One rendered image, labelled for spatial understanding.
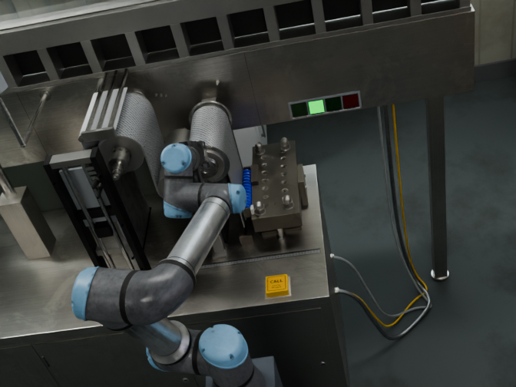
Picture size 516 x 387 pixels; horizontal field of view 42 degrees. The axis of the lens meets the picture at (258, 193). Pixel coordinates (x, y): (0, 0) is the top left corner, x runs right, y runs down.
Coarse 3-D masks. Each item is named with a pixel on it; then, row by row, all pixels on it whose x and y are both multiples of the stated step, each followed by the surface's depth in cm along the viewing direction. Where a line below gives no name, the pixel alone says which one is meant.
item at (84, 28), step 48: (192, 0) 210; (240, 0) 210; (288, 0) 210; (336, 0) 218; (384, 0) 218; (432, 0) 218; (0, 48) 221; (48, 48) 223; (96, 48) 224; (144, 48) 226; (192, 48) 226; (240, 48) 221
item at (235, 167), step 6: (228, 144) 219; (234, 144) 233; (228, 150) 218; (234, 150) 231; (228, 156) 216; (234, 156) 229; (234, 162) 227; (234, 168) 225; (240, 168) 239; (228, 174) 213; (234, 174) 223; (234, 180) 221
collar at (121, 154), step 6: (114, 150) 206; (120, 150) 205; (126, 150) 206; (114, 156) 203; (120, 156) 203; (126, 156) 204; (108, 162) 203; (114, 162) 203; (120, 162) 203; (126, 162) 203; (108, 168) 204; (126, 168) 204
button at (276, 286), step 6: (270, 276) 214; (276, 276) 213; (282, 276) 213; (270, 282) 212; (276, 282) 212; (282, 282) 211; (288, 282) 213; (270, 288) 210; (276, 288) 210; (282, 288) 209; (288, 288) 210; (270, 294) 209; (276, 294) 209; (282, 294) 209; (288, 294) 209
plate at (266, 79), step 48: (288, 48) 220; (336, 48) 220; (384, 48) 220; (432, 48) 220; (192, 96) 232; (240, 96) 232; (288, 96) 232; (384, 96) 232; (432, 96) 232; (0, 144) 246; (48, 144) 246
